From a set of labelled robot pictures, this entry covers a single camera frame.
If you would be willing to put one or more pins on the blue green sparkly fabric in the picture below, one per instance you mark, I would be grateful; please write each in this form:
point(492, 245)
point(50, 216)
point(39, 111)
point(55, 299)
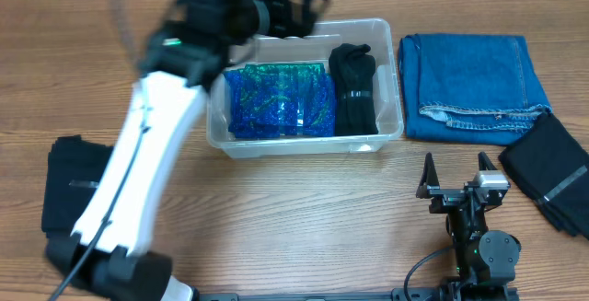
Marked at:
point(274, 100)

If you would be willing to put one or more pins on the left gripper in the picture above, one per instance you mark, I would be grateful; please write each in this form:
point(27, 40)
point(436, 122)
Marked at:
point(302, 24)

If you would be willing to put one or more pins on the clear plastic storage bin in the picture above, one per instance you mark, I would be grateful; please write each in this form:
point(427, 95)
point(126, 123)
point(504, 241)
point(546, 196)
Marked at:
point(316, 48)

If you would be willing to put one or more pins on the black cloth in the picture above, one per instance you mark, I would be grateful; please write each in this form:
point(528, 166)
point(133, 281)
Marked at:
point(75, 167)
point(551, 168)

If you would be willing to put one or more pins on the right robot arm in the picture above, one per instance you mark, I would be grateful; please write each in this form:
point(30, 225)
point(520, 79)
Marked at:
point(485, 259)

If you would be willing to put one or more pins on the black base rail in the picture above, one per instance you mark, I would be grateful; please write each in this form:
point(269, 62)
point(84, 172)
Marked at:
point(397, 294)

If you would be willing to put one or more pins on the black socks bundle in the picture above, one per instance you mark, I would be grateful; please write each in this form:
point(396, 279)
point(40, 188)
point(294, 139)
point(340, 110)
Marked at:
point(352, 69)

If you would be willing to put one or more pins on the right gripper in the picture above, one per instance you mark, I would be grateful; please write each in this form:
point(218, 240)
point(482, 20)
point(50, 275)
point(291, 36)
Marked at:
point(444, 197)

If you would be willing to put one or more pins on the folded blue denim jeans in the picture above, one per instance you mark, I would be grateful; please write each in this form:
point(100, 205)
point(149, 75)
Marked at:
point(468, 88)

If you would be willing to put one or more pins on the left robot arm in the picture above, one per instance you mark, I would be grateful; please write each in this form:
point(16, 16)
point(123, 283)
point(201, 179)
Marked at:
point(108, 251)

